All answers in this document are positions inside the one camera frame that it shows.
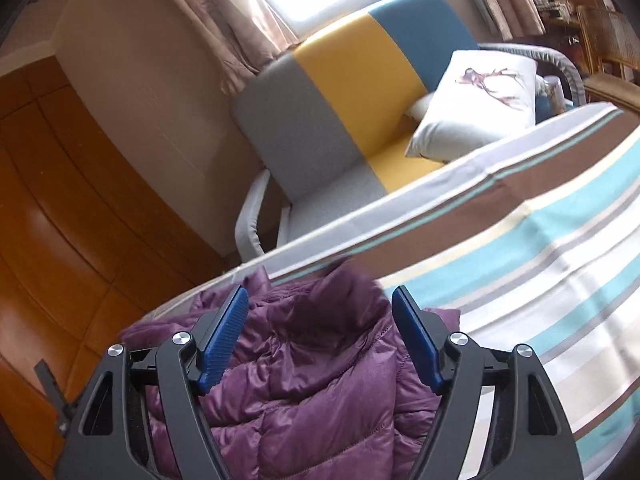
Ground plain white pillow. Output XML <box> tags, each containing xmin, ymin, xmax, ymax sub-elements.
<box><xmin>406</xmin><ymin>92</ymin><xmax>437</xmax><ymax>122</ymax></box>

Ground white printed pillow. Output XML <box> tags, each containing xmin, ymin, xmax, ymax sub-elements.
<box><xmin>404</xmin><ymin>50</ymin><xmax>544</xmax><ymax>162</ymax></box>

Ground brown wooden wardrobe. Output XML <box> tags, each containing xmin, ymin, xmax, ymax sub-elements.
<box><xmin>0</xmin><ymin>55</ymin><xmax>238</xmax><ymax>480</ymax></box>

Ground striped bed sheet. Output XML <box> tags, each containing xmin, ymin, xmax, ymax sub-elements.
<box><xmin>150</xmin><ymin>101</ymin><xmax>640</xmax><ymax>480</ymax></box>

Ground small printed cup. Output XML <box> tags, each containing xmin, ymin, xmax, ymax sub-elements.
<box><xmin>541</xmin><ymin>75</ymin><xmax>567</xmax><ymax>115</ymax></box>

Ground purple down jacket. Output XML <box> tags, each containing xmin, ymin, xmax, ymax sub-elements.
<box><xmin>120</xmin><ymin>259</ymin><xmax>461</xmax><ymax>480</ymax></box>

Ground grey metal wardrobe handle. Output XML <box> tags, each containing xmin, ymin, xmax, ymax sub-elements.
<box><xmin>33</xmin><ymin>359</ymin><xmax>77</xmax><ymax>436</ymax></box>

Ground grey yellow blue sofa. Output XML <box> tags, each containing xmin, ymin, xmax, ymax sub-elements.
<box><xmin>231</xmin><ymin>0</ymin><xmax>586</xmax><ymax>262</ymax></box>

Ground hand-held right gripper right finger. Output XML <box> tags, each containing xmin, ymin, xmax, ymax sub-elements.
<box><xmin>391</xmin><ymin>285</ymin><xmax>583</xmax><ymax>480</ymax></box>

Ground cluttered wooden desk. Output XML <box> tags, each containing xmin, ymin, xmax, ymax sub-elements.
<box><xmin>529</xmin><ymin>0</ymin><xmax>583</xmax><ymax>63</ymax></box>

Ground rattan chair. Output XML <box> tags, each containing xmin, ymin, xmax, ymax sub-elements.
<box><xmin>574</xmin><ymin>4</ymin><xmax>640</xmax><ymax>111</ymax></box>

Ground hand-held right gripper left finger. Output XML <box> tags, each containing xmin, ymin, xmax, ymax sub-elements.
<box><xmin>55</xmin><ymin>286</ymin><xmax>249</xmax><ymax>480</ymax></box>

